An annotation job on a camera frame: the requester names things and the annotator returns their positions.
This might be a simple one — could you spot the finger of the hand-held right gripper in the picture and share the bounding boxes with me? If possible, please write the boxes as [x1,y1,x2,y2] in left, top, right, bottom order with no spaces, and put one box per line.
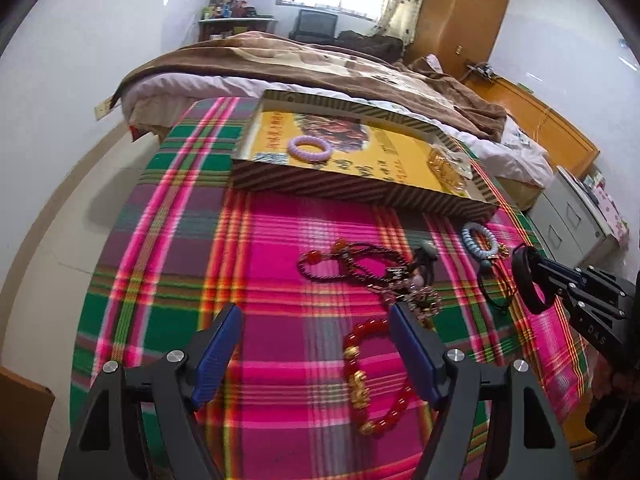
[550,282,585,307]
[537,256,598,286]

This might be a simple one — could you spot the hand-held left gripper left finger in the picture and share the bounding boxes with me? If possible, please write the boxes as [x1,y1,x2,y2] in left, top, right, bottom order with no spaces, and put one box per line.
[58,302,244,480]

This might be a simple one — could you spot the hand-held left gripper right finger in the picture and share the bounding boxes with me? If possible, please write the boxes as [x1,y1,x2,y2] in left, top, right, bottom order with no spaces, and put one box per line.
[387,301,578,480]

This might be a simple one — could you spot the black leather bracelet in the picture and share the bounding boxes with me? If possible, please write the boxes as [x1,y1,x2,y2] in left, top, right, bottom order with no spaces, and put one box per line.
[511,245,553,313]

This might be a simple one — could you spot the red bead bracelet gold charms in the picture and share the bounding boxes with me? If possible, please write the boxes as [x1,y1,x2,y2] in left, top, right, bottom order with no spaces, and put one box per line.
[342,317,426,436]

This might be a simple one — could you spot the black hair tie teal beads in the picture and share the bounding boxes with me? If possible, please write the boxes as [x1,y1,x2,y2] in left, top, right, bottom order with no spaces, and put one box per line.
[476,259,517,312]

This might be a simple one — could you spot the light blue coil bracelet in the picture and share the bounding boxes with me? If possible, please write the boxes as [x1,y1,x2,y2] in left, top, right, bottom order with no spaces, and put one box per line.
[461,222,501,261]

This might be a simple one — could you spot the black hair tie grey bead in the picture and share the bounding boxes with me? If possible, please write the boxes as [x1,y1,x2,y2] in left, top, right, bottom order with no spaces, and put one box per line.
[414,240,442,273]

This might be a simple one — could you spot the dark red garnet bracelet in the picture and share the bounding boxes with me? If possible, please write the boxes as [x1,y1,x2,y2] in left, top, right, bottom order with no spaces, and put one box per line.
[298,241,411,286]

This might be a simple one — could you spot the striped cardboard box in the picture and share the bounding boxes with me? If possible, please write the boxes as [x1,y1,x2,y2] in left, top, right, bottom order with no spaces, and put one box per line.
[230,89,501,223]

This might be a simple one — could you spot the grey filing cabinet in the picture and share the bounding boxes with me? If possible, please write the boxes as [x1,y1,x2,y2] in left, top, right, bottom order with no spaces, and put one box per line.
[530,167,621,268]

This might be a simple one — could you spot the floral box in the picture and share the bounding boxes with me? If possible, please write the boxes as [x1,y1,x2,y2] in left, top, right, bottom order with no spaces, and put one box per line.
[592,180,628,241]

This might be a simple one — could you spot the bed with white sheet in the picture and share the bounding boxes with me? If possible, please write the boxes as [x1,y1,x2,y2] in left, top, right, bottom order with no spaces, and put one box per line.
[117,30,556,211]

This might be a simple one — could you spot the plaid tablecloth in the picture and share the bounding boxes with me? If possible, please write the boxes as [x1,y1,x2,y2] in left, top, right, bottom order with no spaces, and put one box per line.
[70,96,593,480]

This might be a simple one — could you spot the wooden headboard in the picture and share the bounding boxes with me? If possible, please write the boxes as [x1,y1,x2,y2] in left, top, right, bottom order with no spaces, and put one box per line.
[462,77,601,176]

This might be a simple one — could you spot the cardboard piece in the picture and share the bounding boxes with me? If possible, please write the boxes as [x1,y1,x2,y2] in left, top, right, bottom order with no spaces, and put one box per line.
[0,366,56,480]

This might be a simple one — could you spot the wooden wardrobe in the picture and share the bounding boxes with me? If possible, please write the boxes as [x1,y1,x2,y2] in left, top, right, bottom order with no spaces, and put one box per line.
[407,0,513,81]

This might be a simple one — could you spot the brown blanket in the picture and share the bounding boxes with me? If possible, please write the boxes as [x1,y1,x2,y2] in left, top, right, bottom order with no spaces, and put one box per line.
[117,31,508,143]

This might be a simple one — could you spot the patterned curtain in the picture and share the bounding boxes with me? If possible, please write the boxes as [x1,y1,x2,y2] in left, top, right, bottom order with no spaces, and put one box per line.
[372,0,441,43]

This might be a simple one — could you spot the white desk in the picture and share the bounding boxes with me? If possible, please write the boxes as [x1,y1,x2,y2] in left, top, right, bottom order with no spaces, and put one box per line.
[197,16,277,41]

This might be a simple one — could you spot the group of bottles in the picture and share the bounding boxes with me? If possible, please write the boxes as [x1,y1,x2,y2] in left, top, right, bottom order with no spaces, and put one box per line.
[201,0,258,20]

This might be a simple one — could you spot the clear glass bracelet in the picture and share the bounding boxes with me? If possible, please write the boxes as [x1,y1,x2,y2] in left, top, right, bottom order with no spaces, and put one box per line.
[427,144,463,173]
[445,160,473,193]

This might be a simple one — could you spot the purple coil bracelet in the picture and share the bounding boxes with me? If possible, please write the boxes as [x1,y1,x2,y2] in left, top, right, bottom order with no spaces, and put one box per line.
[287,135,332,163]

